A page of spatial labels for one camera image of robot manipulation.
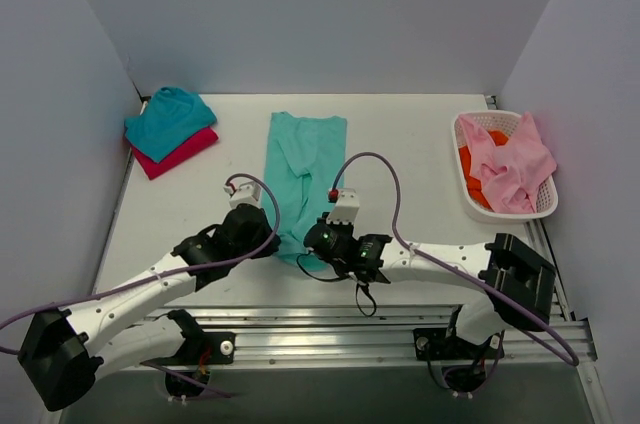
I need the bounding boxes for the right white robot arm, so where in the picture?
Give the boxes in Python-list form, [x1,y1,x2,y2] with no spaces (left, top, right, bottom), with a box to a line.
[304,218,556,357]

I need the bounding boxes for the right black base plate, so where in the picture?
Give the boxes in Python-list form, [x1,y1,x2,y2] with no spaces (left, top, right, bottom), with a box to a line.
[412,327,504,362]

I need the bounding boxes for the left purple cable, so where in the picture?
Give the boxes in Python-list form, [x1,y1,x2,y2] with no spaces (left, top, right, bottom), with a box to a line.
[0,173,281,355]

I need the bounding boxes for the pink t-shirt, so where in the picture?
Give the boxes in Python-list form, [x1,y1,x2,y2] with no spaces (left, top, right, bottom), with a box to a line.
[459,111,558,214]

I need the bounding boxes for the purple cable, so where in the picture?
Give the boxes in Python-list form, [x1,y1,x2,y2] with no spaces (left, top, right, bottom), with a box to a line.
[328,151,580,368]
[0,173,281,355]

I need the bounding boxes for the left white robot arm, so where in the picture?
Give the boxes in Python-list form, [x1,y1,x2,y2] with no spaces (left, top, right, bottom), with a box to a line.
[18,204,280,411]

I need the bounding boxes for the folded teal t-shirt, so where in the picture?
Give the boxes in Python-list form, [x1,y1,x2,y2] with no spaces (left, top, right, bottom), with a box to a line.
[124,87,217,162]

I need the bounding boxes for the black looped cable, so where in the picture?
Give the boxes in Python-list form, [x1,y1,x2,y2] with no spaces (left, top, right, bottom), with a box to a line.
[297,253,379,318]

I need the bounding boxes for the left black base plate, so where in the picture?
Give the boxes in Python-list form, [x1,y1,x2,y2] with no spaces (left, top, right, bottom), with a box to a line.
[175,331,236,366]

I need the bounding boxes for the orange t-shirt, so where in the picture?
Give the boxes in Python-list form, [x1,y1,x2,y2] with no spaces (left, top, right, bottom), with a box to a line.
[458,130,509,211]

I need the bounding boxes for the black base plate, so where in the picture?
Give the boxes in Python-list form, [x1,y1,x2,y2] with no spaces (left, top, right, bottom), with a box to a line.
[175,331,236,366]
[412,327,504,362]

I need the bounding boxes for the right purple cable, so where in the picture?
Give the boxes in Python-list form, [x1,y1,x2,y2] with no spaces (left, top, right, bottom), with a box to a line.
[328,151,580,368]

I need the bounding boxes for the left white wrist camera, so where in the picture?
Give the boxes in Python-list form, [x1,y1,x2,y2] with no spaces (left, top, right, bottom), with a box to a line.
[223,182,261,209]

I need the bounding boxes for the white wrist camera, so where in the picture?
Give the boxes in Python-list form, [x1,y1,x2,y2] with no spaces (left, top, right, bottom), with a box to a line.
[223,182,261,209]
[326,188,360,225]

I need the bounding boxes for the mint green t-shirt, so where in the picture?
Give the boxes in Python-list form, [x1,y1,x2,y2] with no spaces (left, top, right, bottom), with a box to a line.
[264,112,347,271]

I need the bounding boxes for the white plastic laundry basket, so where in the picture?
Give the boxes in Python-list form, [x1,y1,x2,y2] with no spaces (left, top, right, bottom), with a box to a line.
[451,109,559,225]

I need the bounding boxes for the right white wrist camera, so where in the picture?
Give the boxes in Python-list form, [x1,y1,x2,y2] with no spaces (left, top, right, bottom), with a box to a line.
[326,188,360,225]

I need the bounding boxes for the folded red t-shirt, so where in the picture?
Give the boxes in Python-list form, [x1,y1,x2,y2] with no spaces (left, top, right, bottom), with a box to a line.
[131,127,219,180]

